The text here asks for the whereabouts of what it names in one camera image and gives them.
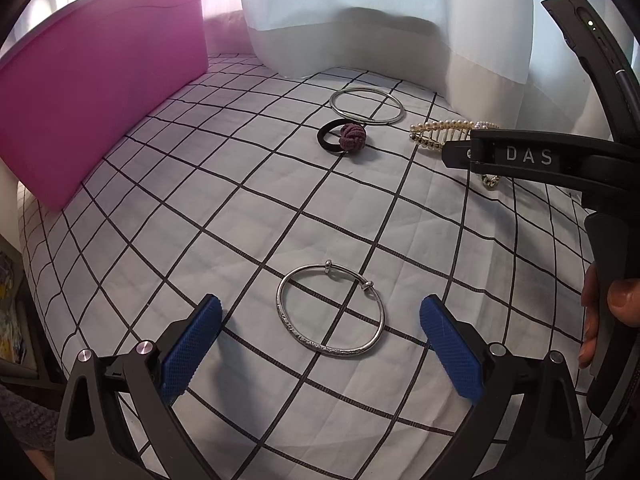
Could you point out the pink plastic tub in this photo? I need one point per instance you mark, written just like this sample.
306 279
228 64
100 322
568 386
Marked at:
81 79

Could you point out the plain silver bangle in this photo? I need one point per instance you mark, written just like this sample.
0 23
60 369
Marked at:
368 105

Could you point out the white curtain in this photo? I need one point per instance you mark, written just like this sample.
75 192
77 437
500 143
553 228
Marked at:
503 61

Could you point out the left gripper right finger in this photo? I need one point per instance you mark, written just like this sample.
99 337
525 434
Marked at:
457 345

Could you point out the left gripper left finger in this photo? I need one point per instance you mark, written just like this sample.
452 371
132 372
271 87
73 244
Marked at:
184 344

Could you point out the silver bangle with clasp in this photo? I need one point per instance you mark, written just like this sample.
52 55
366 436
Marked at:
308 315

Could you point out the right hand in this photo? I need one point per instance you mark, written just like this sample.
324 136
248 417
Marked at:
623 302

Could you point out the pearl gold hair claw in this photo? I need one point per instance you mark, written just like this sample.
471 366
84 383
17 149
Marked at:
434 135

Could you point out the black tie with maroon knot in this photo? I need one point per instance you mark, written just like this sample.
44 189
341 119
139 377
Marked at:
352 137

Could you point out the white black grid bedsheet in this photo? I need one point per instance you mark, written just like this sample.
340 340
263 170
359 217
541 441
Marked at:
223 189

